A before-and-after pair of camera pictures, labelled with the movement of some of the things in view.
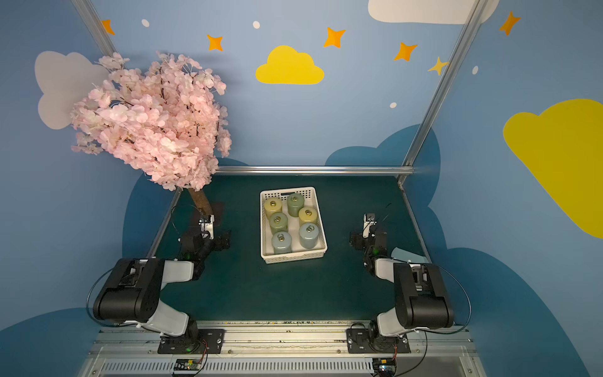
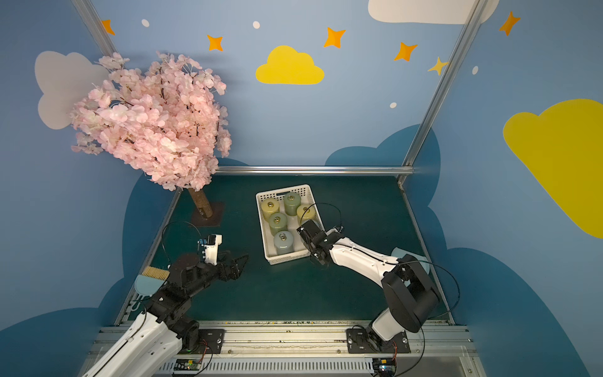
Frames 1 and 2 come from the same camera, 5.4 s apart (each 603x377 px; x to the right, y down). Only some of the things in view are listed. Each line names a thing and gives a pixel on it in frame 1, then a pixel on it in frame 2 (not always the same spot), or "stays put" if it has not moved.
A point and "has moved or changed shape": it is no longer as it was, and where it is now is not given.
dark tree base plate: (217, 210) stays put
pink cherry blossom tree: (166, 118) stays put
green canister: (278, 222) stays put
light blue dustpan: (403, 254) stays put
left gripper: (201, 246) -> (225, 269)
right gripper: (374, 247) -> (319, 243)
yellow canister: (308, 214) stays put
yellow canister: (272, 205) stays put
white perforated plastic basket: (268, 254) has moved or changed shape
